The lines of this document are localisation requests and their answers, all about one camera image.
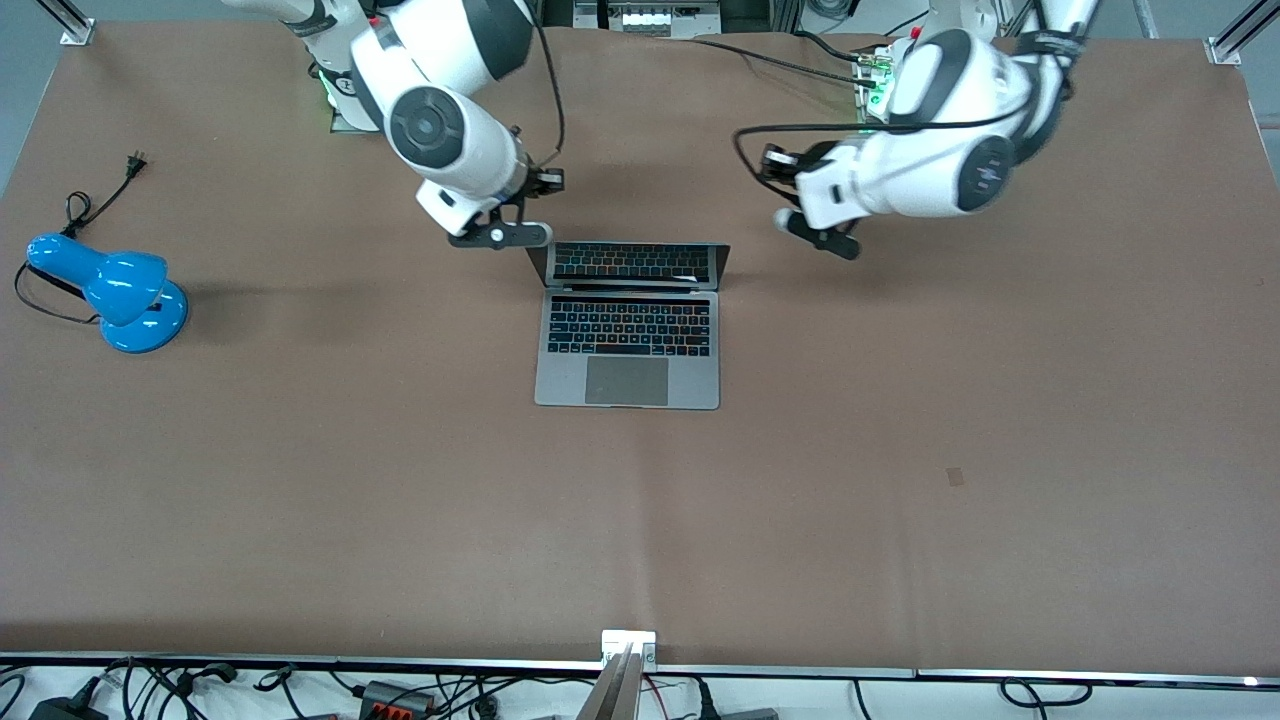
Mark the silver grey laptop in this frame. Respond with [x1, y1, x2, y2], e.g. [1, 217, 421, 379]
[523, 240, 731, 411]

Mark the metal box with white connectors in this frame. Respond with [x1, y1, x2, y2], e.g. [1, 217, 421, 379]
[573, 0, 723, 39]

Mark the black orange connector block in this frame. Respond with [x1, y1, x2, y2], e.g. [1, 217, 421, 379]
[358, 680, 437, 717]

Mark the black power adapter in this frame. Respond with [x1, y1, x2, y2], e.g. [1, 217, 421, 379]
[28, 690, 107, 720]

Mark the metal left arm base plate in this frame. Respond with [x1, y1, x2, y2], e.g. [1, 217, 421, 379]
[855, 45, 903, 128]

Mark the long black base cable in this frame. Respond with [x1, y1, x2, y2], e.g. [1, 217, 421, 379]
[690, 36, 881, 87]

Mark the short black base cable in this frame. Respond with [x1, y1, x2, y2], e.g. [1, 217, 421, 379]
[795, 30, 886, 71]

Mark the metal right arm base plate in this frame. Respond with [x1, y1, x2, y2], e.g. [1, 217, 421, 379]
[328, 60, 387, 135]

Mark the black lamp cord with plug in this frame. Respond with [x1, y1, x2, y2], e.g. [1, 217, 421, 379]
[14, 150, 151, 326]

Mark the aluminium table corner bracket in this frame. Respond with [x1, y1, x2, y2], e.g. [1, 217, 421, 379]
[1205, 0, 1280, 67]
[35, 0, 97, 47]

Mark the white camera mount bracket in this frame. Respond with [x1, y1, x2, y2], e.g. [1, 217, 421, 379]
[601, 630, 658, 667]

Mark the metal table edge rail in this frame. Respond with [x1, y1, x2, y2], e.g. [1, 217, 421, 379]
[0, 652, 1280, 687]

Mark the aluminium camera mount bar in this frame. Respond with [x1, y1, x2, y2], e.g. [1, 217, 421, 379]
[575, 645, 646, 720]

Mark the black looped cable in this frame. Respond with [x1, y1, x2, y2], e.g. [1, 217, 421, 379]
[1000, 678, 1093, 710]

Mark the black tangled cable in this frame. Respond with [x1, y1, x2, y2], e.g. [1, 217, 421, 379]
[100, 657, 243, 720]

